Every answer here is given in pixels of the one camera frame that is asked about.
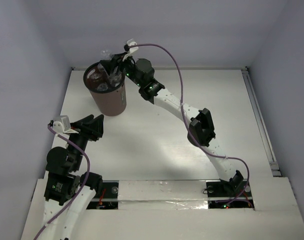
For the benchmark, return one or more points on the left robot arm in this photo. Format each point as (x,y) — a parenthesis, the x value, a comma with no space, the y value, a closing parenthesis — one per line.
(70,183)

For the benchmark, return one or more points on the clear bottle blue cap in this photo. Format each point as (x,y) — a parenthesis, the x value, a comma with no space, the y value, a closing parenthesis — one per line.
(101,68)

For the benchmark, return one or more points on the blue label bottle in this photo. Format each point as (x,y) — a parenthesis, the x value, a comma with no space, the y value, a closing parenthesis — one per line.
(95,78)
(102,87)

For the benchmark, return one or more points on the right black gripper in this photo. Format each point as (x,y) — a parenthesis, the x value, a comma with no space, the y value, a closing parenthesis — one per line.
(109,65)

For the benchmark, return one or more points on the taped white front board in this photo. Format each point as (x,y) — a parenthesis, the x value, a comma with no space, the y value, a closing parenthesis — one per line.
(162,195)

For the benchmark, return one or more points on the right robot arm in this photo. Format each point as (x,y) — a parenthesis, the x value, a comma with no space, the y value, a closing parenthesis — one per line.
(199,122)

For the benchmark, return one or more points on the brown plastic waste bin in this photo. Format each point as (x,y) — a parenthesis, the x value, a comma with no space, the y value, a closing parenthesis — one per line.
(111,102)

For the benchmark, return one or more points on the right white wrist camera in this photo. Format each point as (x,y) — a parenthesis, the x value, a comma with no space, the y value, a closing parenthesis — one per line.
(130,48)

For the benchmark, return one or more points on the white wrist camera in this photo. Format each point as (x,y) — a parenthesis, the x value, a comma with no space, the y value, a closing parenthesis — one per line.
(61,124)
(130,48)

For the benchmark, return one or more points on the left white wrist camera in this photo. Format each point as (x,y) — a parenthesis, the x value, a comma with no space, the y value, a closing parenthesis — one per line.
(61,124)

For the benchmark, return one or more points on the aluminium rail right edge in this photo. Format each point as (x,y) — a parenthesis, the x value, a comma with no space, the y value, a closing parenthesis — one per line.
(261,125)

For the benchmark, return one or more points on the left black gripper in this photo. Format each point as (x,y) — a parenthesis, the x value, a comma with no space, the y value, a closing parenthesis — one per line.
(85,129)

